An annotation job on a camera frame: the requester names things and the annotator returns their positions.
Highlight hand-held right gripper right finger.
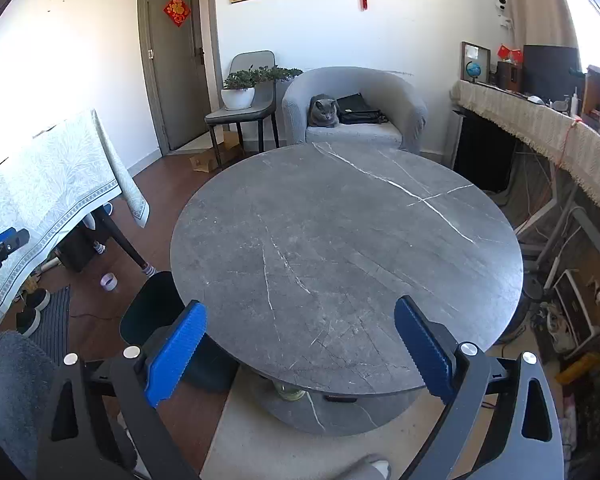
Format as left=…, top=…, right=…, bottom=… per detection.
left=394, top=295, right=565, bottom=480

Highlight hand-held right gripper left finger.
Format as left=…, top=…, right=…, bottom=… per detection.
left=35, top=300, right=208, bottom=480

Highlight dark green waste bin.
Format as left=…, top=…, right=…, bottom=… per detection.
left=119, top=271, right=241, bottom=393

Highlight black shoe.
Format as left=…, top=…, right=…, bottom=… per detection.
left=16, top=307, right=42, bottom=337
left=22, top=288, right=52, bottom=313

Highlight pale green patterned tablecloth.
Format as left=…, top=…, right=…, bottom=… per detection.
left=0, top=107, right=150, bottom=331

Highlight grey ribbed floor mat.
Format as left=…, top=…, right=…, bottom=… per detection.
left=27, top=285, right=72, bottom=376

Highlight black table leg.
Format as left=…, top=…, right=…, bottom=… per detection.
left=92, top=207, right=151, bottom=268

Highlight beige rug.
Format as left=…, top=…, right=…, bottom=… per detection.
left=200, top=385, right=451, bottom=480

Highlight round grey marble table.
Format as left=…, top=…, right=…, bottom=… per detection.
left=170, top=141, right=525, bottom=436

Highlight person's right leg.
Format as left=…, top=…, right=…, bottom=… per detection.
left=330, top=457, right=393, bottom=480

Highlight yellow plastic object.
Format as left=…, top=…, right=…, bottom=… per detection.
left=555, top=352, right=600, bottom=383

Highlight white framed appliance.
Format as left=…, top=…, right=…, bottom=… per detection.
left=552, top=269, right=600, bottom=341

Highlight flat cardboard box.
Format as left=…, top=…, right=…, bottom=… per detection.
left=189, top=132, right=243, bottom=173

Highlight grey door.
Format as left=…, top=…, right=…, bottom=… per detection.
left=137, top=0, right=221, bottom=156

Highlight grey dining chair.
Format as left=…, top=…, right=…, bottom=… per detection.
left=205, top=50, right=281, bottom=168

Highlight black bag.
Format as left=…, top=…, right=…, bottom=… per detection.
left=336, top=92, right=388, bottom=126

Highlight lace covered sideboard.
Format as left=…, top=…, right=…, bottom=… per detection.
left=450, top=80, right=600, bottom=233

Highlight grey cat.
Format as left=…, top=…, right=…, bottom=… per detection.
left=307, top=93, right=340, bottom=128

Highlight potted bonsai plant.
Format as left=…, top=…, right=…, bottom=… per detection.
left=221, top=65, right=305, bottom=111

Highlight grey armchair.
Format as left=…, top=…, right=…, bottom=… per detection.
left=281, top=66, right=428, bottom=156

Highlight red diamond door decoration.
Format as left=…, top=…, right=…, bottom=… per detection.
left=162, top=0, right=191, bottom=27

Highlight brown wooden speaker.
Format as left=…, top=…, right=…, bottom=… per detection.
left=496, top=61, right=523, bottom=92

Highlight black monitor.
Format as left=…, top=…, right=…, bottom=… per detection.
left=522, top=45, right=581, bottom=103

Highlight wooden picture frame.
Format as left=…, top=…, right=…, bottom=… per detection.
left=460, top=41, right=492, bottom=84

